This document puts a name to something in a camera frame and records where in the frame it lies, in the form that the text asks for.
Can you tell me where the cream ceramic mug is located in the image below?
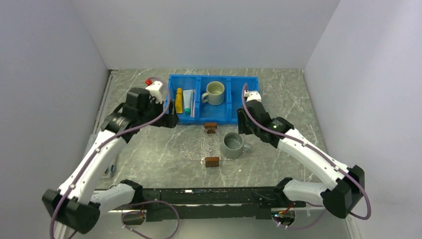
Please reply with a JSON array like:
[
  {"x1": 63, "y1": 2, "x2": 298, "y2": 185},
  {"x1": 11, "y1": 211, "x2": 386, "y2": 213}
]
[{"x1": 201, "y1": 81, "x2": 225, "y2": 106}]

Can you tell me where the white green-capped toothpaste tube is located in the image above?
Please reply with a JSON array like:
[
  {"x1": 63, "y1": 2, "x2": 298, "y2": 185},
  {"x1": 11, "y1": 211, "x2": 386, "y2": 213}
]
[{"x1": 183, "y1": 89, "x2": 194, "y2": 115}]

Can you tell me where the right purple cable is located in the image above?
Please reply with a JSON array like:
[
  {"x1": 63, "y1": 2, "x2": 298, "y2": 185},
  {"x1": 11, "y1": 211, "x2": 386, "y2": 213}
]
[{"x1": 242, "y1": 83, "x2": 372, "y2": 231}]

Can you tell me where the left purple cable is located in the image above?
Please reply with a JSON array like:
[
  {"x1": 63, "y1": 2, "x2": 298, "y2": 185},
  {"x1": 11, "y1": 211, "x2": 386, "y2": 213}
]
[{"x1": 49, "y1": 77, "x2": 180, "y2": 239}]

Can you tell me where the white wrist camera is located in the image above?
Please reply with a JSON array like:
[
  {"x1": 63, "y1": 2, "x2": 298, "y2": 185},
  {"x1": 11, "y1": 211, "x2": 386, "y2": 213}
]
[
  {"x1": 244, "y1": 91, "x2": 262, "y2": 102},
  {"x1": 145, "y1": 79, "x2": 165, "y2": 104}
]

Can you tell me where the clear plastic screw box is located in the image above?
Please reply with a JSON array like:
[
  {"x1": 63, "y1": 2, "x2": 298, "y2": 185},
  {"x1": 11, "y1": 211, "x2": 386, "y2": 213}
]
[{"x1": 84, "y1": 134, "x2": 117, "y2": 179}]

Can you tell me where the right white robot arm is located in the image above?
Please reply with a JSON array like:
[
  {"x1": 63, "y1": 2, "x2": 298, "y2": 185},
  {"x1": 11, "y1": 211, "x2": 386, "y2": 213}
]
[{"x1": 237, "y1": 100, "x2": 371, "y2": 220}]

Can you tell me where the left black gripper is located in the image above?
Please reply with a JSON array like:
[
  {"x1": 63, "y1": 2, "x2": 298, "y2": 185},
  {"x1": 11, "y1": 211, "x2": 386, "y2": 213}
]
[{"x1": 138, "y1": 97, "x2": 180, "y2": 128}]

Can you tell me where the yellow toothpaste tube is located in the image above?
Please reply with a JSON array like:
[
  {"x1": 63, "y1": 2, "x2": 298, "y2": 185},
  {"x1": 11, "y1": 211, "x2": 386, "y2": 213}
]
[{"x1": 175, "y1": 88, "x2": 184, "y2": 114}]

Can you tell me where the clear acrylic toothbrush holder tray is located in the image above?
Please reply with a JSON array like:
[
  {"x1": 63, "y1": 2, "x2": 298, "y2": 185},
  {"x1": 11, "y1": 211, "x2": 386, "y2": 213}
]
[{"x1": 201, "y1": 122, "x2": 221, "y2": 168}]

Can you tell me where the grey ceramic mug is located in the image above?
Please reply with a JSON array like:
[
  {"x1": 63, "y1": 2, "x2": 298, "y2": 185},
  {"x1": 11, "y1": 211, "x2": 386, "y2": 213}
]
[{"x1": 220, "y1": 132, "x2": 249, "y2": 160}]

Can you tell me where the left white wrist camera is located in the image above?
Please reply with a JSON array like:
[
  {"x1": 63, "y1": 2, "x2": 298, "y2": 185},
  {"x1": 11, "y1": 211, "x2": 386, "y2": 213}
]
[{"x1": 145, "y1": 79, "x2": 165, "y2": 104}]

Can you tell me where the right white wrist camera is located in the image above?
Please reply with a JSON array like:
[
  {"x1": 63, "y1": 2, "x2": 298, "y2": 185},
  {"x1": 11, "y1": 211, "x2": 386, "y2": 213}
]
[{"x1": 244, "y1": 91, "x2": 262, "y2": 102}]

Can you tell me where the blue three-compartment bin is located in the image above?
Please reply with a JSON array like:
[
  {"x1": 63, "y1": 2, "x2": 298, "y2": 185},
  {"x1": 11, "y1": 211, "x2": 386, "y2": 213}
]
[{"x1": 168, "y1": 74, "x2": 260, "y2": 125}]

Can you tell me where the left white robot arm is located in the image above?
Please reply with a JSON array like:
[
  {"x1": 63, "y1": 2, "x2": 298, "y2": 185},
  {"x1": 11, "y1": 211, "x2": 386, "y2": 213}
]
[{"x1": 42, "y1": 81, "x2": 179, "y2": 239}]

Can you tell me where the purple cable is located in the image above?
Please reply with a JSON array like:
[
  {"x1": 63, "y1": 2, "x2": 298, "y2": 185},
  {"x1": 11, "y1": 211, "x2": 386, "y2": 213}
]
[
  {"x1": 49, "y1": 77, "x2": 180, "y2": 239},
  {"x1": 242, "y1": 83, "x2": 372, "y2": 231}
]

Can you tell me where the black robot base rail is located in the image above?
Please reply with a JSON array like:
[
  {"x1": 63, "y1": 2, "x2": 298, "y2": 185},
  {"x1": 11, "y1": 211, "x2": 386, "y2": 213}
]
[{"x1": 108, "y1": 186, "x2": 330, "y2": 222}]

